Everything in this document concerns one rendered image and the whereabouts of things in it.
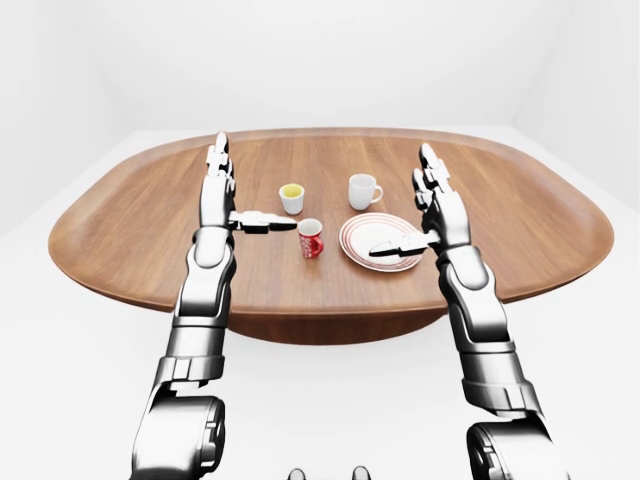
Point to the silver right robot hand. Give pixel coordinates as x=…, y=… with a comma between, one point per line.
x=447, y=210

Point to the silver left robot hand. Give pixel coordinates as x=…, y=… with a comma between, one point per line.
x=216, y=197

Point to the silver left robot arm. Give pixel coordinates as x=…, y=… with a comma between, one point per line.
x=192, y=345

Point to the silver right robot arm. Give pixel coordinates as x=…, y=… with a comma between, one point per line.
x=492, y=360

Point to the white plate with red rings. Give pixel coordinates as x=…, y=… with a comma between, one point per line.
x=375, y=235

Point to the red mug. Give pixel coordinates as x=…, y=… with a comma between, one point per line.
x=310, y=239

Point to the white cup with yellow inside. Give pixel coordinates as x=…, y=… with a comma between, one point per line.
x=292, y=198

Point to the round dark wood table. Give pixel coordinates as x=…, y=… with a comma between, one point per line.
x=320, y=220

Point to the small dark rounded shape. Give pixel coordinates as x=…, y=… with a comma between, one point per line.
x=297, y=474
x=360, y=473

